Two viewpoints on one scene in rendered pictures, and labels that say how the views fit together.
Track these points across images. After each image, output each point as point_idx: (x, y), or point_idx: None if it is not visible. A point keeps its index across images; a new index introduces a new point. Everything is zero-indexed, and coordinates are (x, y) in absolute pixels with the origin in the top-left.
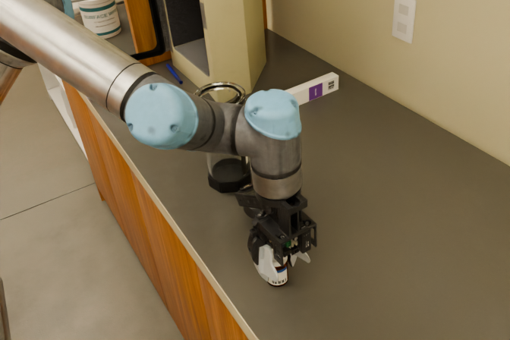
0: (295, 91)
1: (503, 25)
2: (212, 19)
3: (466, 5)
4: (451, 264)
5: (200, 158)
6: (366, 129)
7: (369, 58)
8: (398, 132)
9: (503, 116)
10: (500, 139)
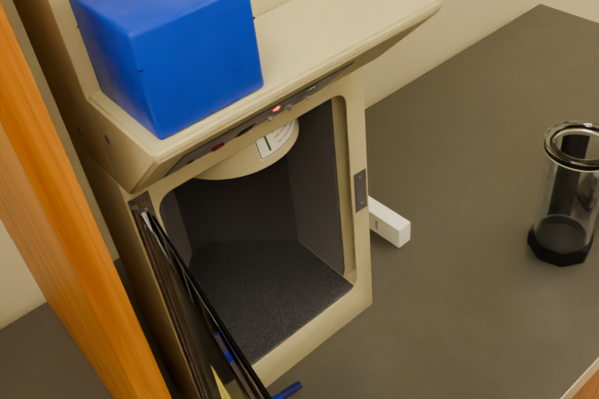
0: None
1: None
2: None
3: None
4: (594, 88)
5: (528, 289)
6: (406, 143)
7: None
8: (406, 121)
9: (418, 35)
10: (419, 55)
